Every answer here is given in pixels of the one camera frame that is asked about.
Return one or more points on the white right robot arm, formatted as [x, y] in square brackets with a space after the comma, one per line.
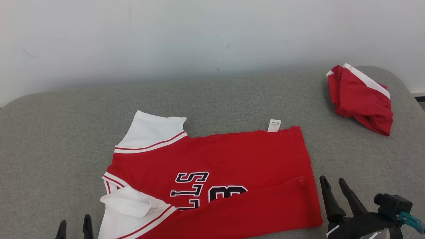
[382, 235]

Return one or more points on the red jersey with white sleeves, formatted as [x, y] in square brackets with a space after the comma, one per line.
[232, 156]

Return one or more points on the red shorts with white stripe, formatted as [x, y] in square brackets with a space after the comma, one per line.
[358, 99]

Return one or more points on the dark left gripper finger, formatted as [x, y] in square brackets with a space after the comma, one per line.
[88, 229]
[61, 232]

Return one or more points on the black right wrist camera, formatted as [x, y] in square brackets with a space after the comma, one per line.
[391, 205]

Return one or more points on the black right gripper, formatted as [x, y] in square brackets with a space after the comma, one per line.
[355, 225]

